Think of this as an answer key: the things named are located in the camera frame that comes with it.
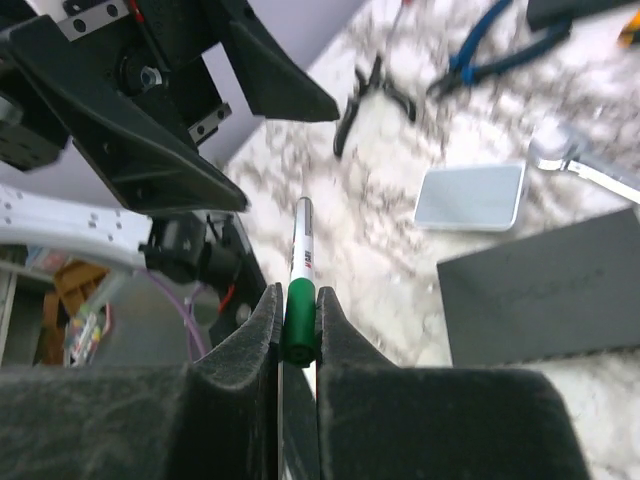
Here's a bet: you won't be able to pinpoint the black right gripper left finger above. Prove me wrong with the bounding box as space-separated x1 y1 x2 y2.
1 285 281 479

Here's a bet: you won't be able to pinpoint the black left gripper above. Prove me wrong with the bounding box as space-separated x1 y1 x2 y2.
1 1 339 215

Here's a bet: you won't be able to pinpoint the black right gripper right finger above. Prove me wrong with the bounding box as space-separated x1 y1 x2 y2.
316 287 589 479

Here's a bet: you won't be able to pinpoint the green marker cap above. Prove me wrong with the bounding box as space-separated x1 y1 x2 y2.
281 278 316 368

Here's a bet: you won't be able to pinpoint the white green whiteboard marker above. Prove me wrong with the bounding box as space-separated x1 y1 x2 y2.
282 197 320 479

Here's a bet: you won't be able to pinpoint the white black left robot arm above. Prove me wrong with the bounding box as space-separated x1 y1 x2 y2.
1 1 338 318

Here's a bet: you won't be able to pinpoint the large dark grey foam block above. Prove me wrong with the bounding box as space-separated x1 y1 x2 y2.
437 208 639 367

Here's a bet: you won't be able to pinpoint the white grey rectangular eraser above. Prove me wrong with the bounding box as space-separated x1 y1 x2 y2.
413 162 528 232

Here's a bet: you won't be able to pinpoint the silver open-end wrench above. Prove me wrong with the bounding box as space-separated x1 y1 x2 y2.
528 120 639 204

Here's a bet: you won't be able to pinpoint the small dark grey foam block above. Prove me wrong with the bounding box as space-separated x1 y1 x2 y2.
526 0 633 32

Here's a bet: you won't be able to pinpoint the yellow black utility knife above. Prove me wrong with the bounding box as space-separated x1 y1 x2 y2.
617 11 640 47

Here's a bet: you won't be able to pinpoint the blue handled pliers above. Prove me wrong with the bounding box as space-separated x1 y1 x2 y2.
425 0 574 96

